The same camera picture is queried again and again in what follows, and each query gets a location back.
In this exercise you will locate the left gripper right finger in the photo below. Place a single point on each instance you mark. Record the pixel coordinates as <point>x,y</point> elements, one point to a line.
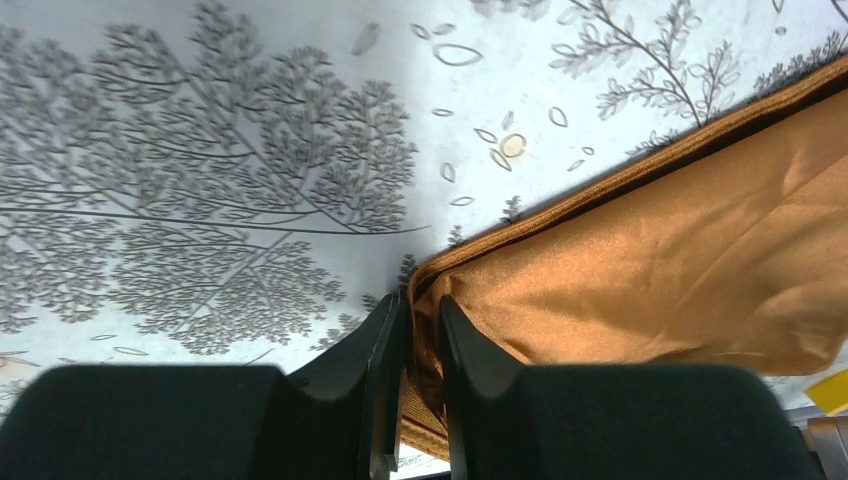
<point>508,420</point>

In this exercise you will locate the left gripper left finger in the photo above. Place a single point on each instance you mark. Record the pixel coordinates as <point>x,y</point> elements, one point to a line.
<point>336,417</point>

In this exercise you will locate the orange cloth napkin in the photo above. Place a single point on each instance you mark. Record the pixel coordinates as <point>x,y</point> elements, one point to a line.
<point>728,246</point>

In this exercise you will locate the floral patterned table mat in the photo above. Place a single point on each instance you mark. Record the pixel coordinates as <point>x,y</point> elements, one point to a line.
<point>239,180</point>

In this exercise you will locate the yellow cylinder block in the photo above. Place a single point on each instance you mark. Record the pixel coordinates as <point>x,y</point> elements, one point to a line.
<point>830,395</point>

